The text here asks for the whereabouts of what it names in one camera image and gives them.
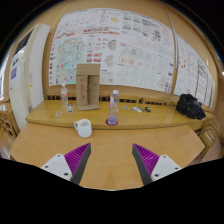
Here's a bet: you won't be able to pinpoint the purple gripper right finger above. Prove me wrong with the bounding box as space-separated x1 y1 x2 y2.
132 144 181 185

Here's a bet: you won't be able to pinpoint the white ceramic mug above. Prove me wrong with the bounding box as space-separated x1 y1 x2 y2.
74 119 92 138

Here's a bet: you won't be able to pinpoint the small sticker card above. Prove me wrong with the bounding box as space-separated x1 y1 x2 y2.
55 112 62 117

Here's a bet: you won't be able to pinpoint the brown cardboard box stand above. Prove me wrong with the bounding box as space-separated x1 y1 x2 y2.
76 64 100 111

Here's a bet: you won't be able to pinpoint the wooden chair right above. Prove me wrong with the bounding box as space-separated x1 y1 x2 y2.
198 117 224 160

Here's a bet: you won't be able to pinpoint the water bottle with white label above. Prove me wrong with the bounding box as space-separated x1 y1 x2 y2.
61 83 68 107

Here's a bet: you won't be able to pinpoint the white air conditioner unit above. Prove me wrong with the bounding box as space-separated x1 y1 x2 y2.
9 23 50 130

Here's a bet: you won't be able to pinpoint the black bag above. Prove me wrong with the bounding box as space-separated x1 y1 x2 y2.
176 94 206 120

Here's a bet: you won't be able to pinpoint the large left wall poster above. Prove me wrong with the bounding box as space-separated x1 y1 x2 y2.
49 8 174 93

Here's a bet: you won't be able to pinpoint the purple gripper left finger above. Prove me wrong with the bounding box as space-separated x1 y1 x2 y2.
42 143 91 184

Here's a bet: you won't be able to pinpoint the right wall poster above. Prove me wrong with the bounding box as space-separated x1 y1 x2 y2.
174 35 215 108

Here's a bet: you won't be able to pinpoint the small items on table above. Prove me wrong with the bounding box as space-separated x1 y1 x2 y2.
122 106 152 113

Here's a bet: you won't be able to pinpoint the clear plastic water bottle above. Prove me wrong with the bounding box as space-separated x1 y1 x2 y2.
108 90 120 122

